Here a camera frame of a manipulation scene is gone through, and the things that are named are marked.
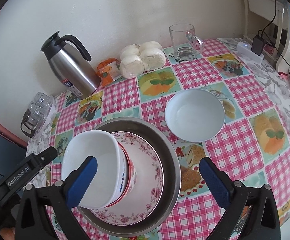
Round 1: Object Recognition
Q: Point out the floral pink rimmed plate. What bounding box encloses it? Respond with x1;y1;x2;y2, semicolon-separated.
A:
91;131;164;226

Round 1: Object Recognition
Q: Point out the white square bowl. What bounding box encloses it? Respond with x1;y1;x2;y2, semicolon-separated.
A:
61;130;125;209

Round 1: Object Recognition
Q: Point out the stainless steel thermos jug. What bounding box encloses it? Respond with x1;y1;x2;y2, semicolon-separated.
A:
41;32;101;100

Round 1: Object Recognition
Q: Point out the person's left hand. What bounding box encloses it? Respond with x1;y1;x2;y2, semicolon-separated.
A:
0;228;15;240

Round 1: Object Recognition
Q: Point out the round metal tray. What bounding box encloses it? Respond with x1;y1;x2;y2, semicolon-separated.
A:
78;117;181;237

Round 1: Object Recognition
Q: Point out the clear glass mug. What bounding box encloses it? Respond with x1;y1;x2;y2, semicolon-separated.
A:
169;23;204;62

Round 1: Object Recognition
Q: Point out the orange snack packet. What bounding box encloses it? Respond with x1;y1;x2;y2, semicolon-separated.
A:
96;57;122;88

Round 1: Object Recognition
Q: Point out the strawberry pattern bowl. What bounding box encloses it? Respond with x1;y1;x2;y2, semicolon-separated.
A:
106;142;137;207

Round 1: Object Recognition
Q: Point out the light blue large bowl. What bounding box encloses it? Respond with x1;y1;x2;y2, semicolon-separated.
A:
165;88;225;142

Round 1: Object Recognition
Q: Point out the black power adapter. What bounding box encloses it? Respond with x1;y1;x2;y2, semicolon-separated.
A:
251;30;266;56

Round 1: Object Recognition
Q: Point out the glass teapot black handle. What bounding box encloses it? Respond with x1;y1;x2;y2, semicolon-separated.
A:
20;101;46;138

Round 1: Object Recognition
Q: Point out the checkered picture tablecloth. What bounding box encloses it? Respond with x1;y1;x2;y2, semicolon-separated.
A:
27;38;290;233

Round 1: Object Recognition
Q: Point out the bag of white buns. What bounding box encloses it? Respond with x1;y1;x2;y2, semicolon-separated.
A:
120;41;166;79

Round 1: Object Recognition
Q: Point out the white power strip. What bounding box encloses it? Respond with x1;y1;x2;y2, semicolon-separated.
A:
237;41;264;64

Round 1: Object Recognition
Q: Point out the small clear glass cup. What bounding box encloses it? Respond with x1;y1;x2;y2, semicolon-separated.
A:
34;92;54;111

